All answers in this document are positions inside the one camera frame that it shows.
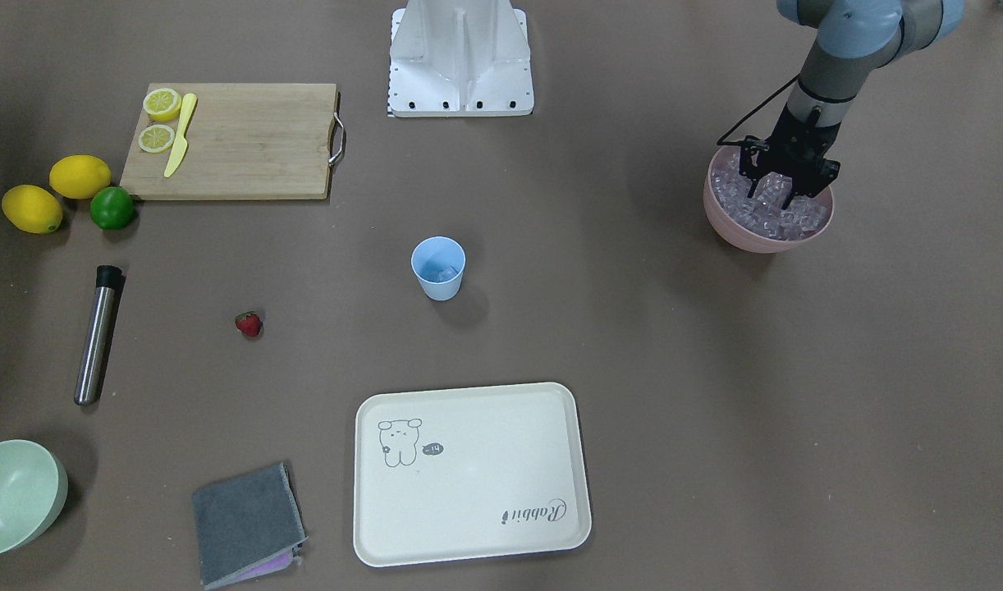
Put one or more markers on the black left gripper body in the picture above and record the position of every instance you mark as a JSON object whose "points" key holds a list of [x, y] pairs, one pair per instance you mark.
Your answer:
{"points": [[790, 134]]}

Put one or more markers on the clear ice cube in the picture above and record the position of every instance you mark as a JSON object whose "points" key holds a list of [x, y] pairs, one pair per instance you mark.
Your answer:
{"points": [[443, 274]]}

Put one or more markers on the red strawberry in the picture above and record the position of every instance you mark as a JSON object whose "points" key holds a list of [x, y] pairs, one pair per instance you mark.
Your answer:
{"points": [[249, 324]]}

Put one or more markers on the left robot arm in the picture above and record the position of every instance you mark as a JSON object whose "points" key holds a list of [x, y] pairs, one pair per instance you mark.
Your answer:
{"points": [[853, 39]]}

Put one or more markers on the clear ice cubes pile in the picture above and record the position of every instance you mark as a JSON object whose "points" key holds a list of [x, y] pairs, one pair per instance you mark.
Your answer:
{"points": [[763, 216]]}

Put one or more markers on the light blue plastic cup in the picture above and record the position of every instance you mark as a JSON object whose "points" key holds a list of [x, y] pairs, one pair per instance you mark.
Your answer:
{"points": [[439, 264]]}

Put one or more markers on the pink bowl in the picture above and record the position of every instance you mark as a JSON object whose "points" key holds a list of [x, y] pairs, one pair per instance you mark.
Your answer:
{"points": [[745, 240]]}

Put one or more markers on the cream rabbit tray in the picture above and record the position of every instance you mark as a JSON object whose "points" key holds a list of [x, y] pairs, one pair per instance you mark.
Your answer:
{"points": [[466, 473]]}

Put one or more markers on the wooden cutting board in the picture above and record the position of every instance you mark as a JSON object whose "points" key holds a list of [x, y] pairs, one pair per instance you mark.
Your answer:
{"points": [[247, 141]]}

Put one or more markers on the yellow plastic knife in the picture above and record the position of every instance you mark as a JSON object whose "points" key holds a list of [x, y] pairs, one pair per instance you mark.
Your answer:
{"points": [[181, 143]]}

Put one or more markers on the lemon half slice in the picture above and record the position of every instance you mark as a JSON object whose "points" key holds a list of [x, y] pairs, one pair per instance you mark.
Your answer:
{"points": [[156, 138], [162, 105]]}

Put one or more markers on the grey folded cloth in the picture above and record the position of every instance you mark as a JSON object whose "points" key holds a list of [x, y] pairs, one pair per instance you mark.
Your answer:
{"points": [[247, 527]]}

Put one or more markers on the green lime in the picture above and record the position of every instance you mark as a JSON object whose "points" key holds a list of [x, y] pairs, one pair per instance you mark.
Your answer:
{"points": [[112, 208]]}

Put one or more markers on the yellow lemon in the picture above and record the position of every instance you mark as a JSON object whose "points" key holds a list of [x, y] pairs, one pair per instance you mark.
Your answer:
{"points": [[80, 176], [32, 209]]}

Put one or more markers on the steel muddler black tip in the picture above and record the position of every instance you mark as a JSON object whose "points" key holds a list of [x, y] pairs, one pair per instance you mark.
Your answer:
{"points": [[108, 283]]}

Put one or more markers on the mint green bowl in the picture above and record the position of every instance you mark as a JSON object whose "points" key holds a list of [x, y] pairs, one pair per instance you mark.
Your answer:
{"points": [[33, 491]]}

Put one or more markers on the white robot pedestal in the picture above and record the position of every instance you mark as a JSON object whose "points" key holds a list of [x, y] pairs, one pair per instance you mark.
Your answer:
{"points": [[460, 59]]}

